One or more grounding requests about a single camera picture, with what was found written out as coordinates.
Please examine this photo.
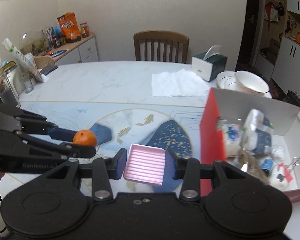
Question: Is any orange tangerine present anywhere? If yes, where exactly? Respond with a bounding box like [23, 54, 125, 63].
[72, 129, 97, 147]

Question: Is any pink ribbed square tray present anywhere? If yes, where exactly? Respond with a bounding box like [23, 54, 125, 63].
[123, 144, 166, 186]

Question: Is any white tissue paper pack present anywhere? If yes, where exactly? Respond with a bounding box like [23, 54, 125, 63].
[241, 109, 274, 155]

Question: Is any blue thread spool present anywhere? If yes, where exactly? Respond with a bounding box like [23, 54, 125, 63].
[261, 158, 273, 177]

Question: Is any clear glass jar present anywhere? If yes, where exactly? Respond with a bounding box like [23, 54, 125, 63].
[0, 68, 21, 108]

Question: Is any white side cabinet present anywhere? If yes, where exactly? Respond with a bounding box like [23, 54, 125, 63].
[34, 32, 100, 69]

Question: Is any white paper napkin sheet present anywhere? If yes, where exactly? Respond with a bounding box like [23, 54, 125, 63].
[152, 69, 210, 97]

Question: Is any clear fish bowl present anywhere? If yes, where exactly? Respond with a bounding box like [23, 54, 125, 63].
[19, 30, 49, 56]

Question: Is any red white cardboard box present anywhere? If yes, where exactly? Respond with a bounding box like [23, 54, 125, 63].
[199, 88, 300, 202]

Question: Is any red lidded jar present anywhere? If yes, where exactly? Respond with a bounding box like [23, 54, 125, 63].
[79, 22, 90, 38]

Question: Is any white gold-rimmed plate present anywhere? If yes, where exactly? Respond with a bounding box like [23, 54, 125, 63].
[216, 71, 272, 99]

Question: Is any orange snack bag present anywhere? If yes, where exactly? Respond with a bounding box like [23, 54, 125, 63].
[57, 12, 81, 43]

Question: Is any green white tissue box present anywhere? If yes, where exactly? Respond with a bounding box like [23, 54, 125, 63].
[191, 45, 227, 82]

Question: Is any white gold-rimmed bowl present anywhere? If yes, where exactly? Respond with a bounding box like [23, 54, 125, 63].
[234, 70, 270, 96]

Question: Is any brown wooden chair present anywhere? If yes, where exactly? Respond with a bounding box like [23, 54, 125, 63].
[133, 30, 190, 64]

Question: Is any white wall cabinet unit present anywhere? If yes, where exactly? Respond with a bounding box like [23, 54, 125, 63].
[252, 0, 300, 100]

